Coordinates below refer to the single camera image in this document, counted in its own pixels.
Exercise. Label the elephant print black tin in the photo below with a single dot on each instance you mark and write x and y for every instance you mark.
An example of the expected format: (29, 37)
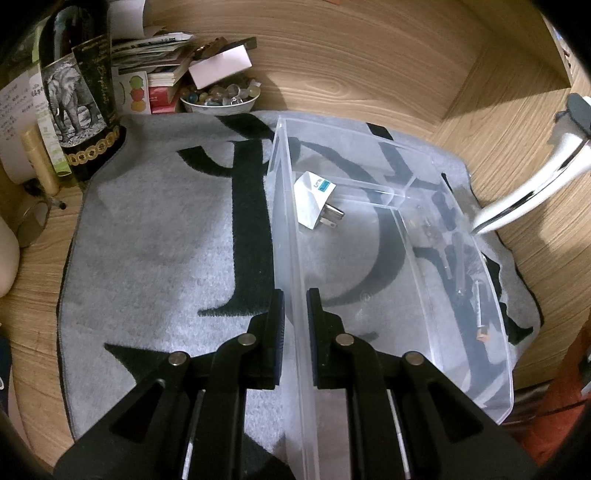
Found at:
(76, 73)

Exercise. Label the clear plastic organizer bin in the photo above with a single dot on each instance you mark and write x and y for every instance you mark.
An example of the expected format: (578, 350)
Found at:
(370, 271)

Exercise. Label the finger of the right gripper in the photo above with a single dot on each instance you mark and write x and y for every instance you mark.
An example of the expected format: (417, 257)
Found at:
(578, 110)

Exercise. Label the grey rug with black letters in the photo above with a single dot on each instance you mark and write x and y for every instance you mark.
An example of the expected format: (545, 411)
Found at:
(173, 251)

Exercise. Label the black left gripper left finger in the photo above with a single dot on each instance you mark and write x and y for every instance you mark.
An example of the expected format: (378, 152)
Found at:
(185, 419)

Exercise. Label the round glass jar lid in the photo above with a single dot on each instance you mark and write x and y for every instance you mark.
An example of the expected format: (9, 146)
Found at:
(33, 216)

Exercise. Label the beige lip balm tube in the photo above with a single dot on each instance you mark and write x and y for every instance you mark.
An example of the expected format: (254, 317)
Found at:
(39, 159)

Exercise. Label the white power adapter plug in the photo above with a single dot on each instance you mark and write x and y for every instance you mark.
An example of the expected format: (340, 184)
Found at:
(311, 197)

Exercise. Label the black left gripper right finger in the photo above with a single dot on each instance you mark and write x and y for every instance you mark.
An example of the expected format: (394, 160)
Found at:
(406, 419)

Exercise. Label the pink white card box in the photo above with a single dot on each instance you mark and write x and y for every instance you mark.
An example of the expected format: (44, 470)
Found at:
(220, 59)

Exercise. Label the stack of books and papers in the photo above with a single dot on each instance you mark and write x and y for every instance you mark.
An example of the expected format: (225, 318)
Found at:
(138, 45)

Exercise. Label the fruit sticker white card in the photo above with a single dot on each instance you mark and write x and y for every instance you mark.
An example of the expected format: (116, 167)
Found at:
(131, 93)

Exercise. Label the red small box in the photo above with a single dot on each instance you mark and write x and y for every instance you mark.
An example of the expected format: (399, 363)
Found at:
(164, 100)

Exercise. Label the metal key in bin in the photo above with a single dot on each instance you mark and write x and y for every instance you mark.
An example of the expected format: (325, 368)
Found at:
(437, 247)

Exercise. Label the white handwritten note paper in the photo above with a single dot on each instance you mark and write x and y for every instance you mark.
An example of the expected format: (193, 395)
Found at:
(17, 113)

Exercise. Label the metal screw bolt in bin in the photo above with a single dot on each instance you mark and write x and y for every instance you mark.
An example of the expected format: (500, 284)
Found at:
(481, 304)

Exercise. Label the white bowl of beads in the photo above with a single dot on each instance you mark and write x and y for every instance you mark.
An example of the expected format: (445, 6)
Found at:
(236, 98)

